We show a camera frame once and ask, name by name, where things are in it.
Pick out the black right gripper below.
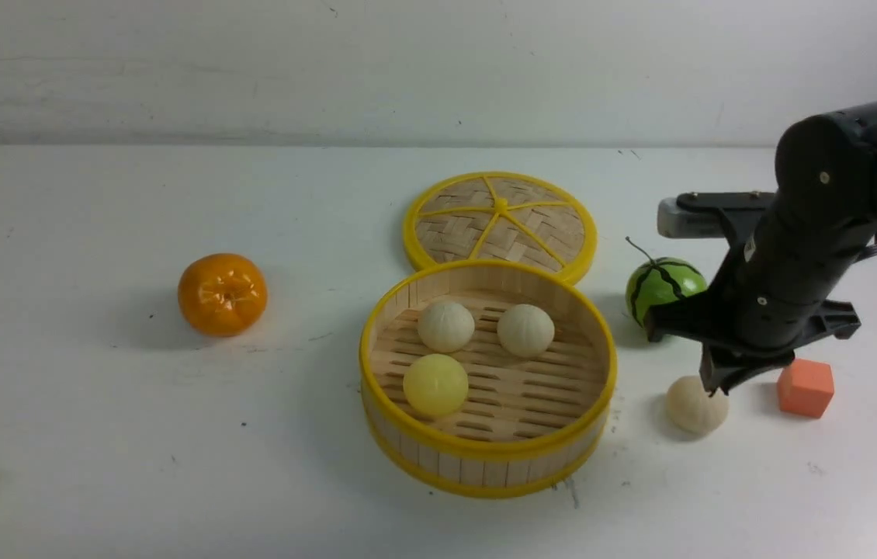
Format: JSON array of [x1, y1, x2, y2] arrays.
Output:
[[645, 196, 877, 395]]

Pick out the white toy bun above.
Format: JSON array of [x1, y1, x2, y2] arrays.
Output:
[[664, 376, 730, 436], [497, 304, 556, 359], [417, 300, 477, 353]]

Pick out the yellow toy bun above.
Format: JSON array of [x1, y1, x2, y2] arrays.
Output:
[[402, 354, 470, 418]]

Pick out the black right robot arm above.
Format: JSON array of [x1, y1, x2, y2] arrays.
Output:
[[642, 102, 877, 393]]

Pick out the bamboo steamer tray yellow rim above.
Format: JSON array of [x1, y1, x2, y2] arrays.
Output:
[[359, 259, 617, 498]]

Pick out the woven bamboo steamer lid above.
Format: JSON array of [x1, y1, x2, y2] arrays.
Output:
[[400, 171, 598, 284]]

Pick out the orange foam cube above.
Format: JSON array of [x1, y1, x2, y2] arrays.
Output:
[[776, 359, 835, 420]]

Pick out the green toy watermelon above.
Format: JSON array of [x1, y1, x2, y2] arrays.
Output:
[[624, 237, 708, 329]]

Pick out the orange toy tangerine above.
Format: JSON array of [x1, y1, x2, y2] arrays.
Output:
[[177, 252, 269, 337]]

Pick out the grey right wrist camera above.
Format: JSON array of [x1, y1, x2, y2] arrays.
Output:
[[657, 192, 777, 239]]

